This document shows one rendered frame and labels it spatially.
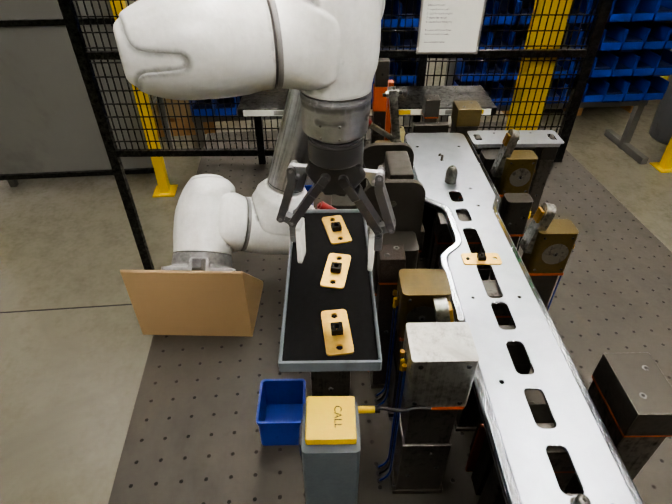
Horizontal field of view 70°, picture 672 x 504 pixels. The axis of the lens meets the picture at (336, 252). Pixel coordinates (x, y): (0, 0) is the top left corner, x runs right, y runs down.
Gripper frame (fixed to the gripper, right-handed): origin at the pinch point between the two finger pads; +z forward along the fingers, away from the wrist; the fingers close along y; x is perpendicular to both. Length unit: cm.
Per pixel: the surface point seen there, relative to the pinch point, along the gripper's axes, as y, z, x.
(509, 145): 36, 12, 69
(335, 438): 5.0, 4.0, -29.2
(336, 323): 2.3, 2.8, -12.6
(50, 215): -206, 120, 155
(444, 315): 18.4, 10.9, -0.2
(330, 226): -3.1, 3.7, 11.9
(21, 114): -216, 64, 175
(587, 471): 39.8, 20.0, -18.8
